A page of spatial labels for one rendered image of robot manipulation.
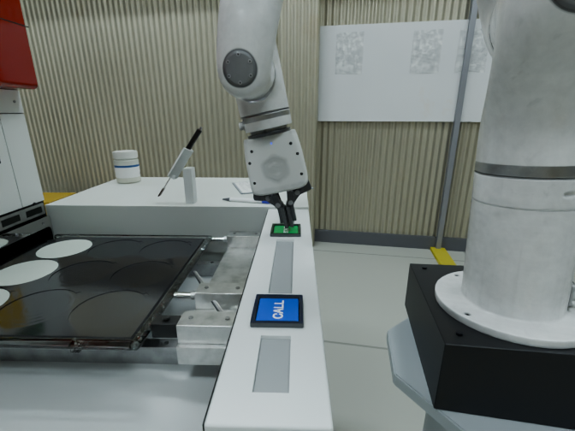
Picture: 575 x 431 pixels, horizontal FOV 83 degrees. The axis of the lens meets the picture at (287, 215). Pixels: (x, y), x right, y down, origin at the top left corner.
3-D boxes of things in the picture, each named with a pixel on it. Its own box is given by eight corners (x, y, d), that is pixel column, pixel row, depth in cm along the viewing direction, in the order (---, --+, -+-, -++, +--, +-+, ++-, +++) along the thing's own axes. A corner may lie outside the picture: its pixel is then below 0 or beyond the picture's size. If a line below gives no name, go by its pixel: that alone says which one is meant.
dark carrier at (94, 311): (-128, 336, 43) (-129, 332, 43) (56, 239, 76) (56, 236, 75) (131, 341, 42) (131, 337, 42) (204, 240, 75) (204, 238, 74)
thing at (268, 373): (215, 552, 28) (202, 427, 23) (269, 263, 80) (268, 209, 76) (326, 557, 27) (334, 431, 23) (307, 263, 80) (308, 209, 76)
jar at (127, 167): (112, 183, 100) (107, 152, 97) (123, 179, 107) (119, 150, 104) (134, 184, 100) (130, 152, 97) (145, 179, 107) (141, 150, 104)
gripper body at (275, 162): (234, 133, 53) (251, 199, 56) (297, 120, 52) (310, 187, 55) (242, 131, 60) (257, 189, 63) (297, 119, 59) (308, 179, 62)
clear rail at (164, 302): (127, 353, 40) (126, 344, 40) (207, 239, 76) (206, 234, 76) (139, 353, 40) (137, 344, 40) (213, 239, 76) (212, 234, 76)
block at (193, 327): (177, 343, 44) (175, 324, 43) (186, 327, 47) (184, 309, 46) (237, 345, 43) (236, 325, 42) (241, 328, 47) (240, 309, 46)
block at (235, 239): (227, 247, 74) (226, 235, 73) (230, 241, 78) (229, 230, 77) (262, 248, 74) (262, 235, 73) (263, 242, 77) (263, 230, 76)
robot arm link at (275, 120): (234, 120, 52) (238, 138, 52) (288, 108, 51) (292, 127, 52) (242, 119, 59) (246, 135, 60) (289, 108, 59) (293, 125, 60)
